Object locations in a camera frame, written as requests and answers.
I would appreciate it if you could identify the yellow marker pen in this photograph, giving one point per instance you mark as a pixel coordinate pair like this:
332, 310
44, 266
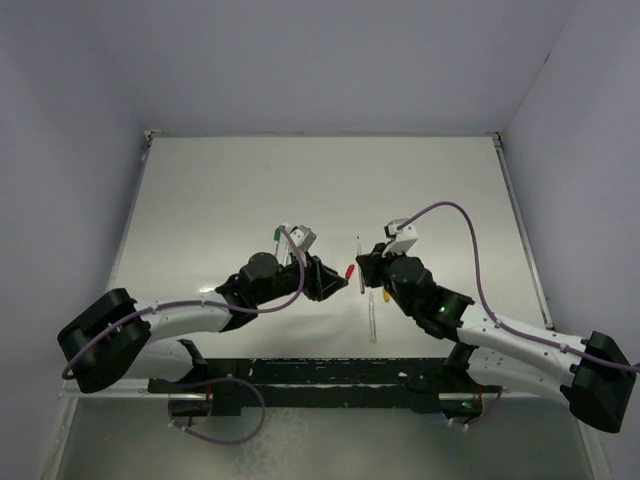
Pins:
372, 317

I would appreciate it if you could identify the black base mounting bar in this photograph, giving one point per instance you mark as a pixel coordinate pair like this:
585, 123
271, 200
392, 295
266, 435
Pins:
224, 387

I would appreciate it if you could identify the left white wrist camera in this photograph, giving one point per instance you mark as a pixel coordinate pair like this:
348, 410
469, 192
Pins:
303, 237

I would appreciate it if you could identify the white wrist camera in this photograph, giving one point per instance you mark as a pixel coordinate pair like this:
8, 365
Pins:
303, 237
401, 235

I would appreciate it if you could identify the blue marker pen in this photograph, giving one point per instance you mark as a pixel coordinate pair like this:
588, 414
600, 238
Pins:
285, 252

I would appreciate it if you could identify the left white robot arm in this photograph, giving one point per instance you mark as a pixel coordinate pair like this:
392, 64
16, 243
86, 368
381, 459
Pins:
119, 337

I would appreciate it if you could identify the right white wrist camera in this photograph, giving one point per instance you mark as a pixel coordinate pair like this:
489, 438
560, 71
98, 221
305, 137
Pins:
401, 235

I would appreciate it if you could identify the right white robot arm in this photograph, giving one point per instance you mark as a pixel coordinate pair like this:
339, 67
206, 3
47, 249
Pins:
590, 375

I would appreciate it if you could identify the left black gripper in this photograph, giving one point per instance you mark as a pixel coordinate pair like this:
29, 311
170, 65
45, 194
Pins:
322, 280

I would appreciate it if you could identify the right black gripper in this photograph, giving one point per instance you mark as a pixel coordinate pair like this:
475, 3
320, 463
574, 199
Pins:
372, 263

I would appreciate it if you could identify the green marker pen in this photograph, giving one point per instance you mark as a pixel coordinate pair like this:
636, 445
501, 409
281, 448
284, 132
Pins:
276, 241

